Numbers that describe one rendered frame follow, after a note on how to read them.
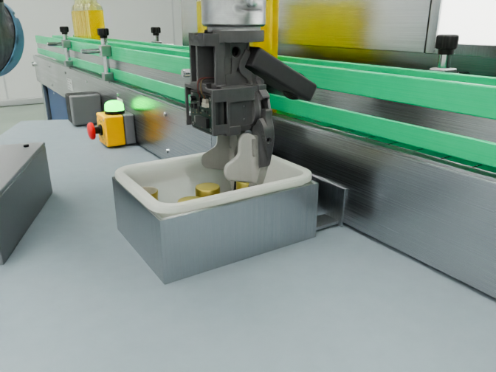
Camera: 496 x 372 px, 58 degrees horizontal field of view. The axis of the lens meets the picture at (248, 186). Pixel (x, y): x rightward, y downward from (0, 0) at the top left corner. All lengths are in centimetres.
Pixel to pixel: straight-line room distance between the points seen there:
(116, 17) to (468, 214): 654
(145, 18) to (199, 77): 649
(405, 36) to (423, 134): 26
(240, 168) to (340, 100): 19
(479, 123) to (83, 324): 45
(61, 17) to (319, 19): 592
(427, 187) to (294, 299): 20
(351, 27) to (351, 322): 55
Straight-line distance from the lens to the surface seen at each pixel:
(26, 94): 668
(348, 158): 63
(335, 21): 89
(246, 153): 56
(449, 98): 54
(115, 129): 107
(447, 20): 75
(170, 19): 717
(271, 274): 53
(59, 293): 54
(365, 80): 62
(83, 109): 133
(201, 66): 54
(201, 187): 61
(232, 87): 53
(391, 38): 80
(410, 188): 56
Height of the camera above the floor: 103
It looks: 20 degrees down
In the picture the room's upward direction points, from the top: straight up
